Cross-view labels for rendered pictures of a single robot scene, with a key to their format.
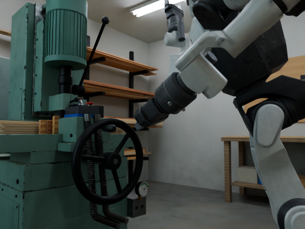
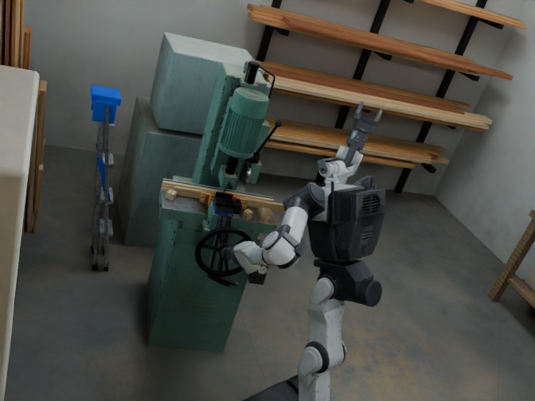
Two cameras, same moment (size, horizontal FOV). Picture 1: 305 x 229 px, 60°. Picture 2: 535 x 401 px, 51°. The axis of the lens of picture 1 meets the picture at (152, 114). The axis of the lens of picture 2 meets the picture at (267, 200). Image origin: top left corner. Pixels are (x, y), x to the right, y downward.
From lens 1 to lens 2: 2.04 m
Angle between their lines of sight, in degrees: 39
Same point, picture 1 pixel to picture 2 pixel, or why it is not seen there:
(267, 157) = (312, 310)
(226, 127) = not seen: outside the picture
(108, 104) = (406, 63)
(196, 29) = not seen: hidden behind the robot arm
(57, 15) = (234, 116)
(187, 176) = (484, 226)
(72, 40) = (240, 141)
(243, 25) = (254, 258)
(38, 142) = (189, 217)
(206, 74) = (243, 262)
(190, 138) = (520, 173)
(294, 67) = not seen: outside the picture
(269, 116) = (322, 287)
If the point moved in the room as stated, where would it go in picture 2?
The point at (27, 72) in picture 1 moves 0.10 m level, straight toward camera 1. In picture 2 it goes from (212, 135) to (208, 142)
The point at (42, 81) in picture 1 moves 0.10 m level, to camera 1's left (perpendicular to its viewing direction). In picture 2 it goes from (218, 153) to (204, 145)
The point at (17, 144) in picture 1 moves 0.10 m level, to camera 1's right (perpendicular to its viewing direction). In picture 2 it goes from (176, 216) to (191, 225)
